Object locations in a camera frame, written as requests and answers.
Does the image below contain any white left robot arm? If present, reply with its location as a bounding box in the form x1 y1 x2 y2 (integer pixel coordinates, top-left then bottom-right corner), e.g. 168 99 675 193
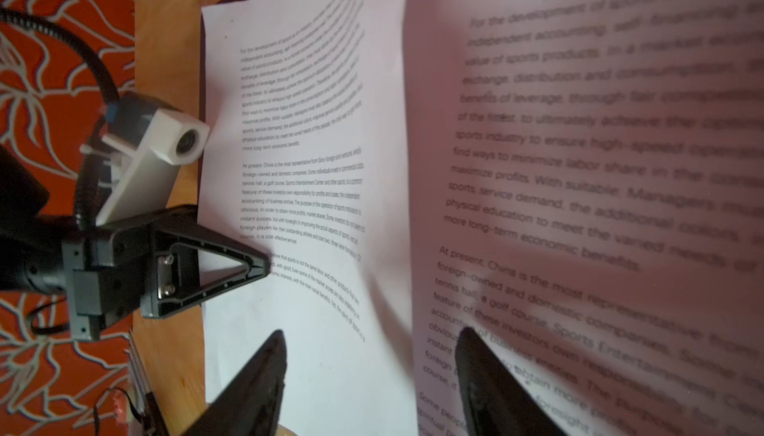
1 8 271 342

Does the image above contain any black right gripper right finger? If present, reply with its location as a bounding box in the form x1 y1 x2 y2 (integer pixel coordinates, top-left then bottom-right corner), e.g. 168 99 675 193
455 327 563 436

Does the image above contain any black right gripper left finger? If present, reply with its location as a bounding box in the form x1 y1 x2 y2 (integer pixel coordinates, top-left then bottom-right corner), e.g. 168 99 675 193
185 330 288 436

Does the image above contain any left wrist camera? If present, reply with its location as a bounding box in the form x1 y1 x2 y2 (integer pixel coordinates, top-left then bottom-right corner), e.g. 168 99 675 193
74 92 210 229

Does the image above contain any printed paper sheet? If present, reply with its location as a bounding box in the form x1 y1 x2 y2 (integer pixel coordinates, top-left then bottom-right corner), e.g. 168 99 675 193
404 0 763 435

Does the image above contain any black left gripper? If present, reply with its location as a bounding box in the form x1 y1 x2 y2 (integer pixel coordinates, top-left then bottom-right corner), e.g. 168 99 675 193
1 205 271 341

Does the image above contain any printed paper sheet angled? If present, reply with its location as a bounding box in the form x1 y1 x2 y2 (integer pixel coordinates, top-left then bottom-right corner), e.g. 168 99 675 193
199 0 417 435

